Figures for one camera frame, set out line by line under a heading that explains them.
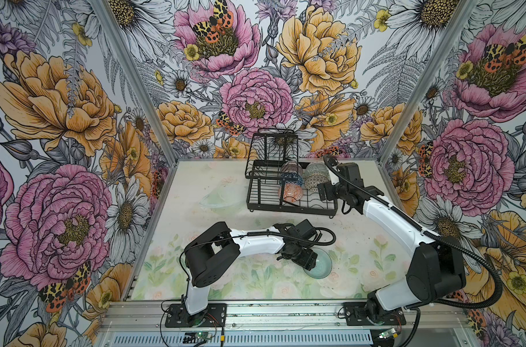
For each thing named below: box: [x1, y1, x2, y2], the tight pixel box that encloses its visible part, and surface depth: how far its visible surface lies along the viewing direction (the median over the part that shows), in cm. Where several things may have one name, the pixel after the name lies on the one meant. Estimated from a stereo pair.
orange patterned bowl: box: [277, 182, 304, 204], surface depth 106 cm
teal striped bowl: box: [302, 247, 333, 280], surface depth 84 cm
